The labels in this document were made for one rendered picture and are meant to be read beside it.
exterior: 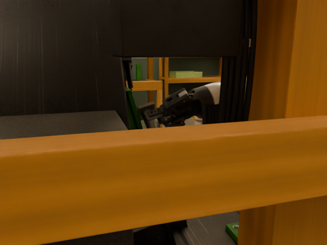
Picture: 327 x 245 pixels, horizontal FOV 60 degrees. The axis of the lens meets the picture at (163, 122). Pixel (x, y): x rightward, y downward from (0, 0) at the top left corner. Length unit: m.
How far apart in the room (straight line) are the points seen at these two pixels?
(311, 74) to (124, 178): 0.27
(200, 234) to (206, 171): 0.51
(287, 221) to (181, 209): 0.20
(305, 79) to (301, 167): 0.11
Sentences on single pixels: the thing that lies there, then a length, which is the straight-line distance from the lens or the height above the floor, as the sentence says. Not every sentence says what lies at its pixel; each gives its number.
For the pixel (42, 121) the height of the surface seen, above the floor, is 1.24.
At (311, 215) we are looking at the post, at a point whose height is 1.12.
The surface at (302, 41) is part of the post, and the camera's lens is 0.39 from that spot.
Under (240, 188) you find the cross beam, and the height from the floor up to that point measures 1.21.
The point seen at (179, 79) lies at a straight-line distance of 5.93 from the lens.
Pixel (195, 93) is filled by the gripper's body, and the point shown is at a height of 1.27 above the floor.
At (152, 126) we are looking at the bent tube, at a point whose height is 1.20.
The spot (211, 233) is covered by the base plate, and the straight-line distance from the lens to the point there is 0.80.
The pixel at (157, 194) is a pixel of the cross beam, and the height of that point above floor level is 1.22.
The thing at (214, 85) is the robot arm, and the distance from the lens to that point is 0.69.
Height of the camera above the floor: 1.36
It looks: 14 degrees down
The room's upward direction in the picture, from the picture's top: straight up
